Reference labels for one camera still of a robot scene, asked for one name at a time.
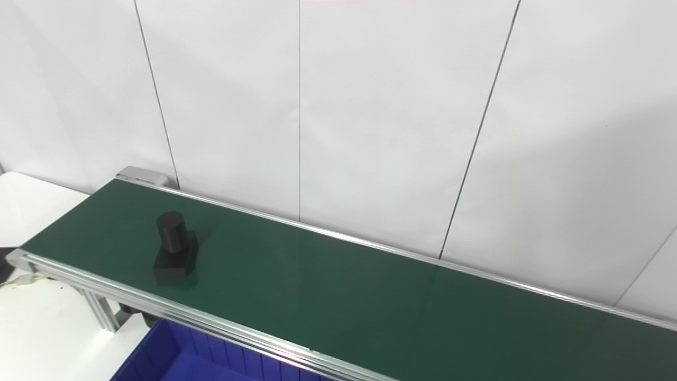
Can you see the black cylinder part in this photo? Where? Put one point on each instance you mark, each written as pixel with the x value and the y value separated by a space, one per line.
pixel 174 248

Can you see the green conveyor belt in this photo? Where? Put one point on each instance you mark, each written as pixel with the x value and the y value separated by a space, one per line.
pixel 370 296
pixel 158 307

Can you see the blue plastic bin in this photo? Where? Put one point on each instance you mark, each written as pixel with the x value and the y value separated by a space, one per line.
pixel 201 360

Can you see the black conveyor motor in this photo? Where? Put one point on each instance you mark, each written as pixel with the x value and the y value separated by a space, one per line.
pixel 137 313

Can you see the aluminium conveyor leg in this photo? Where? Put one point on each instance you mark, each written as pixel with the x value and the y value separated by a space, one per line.
pixel 103 312

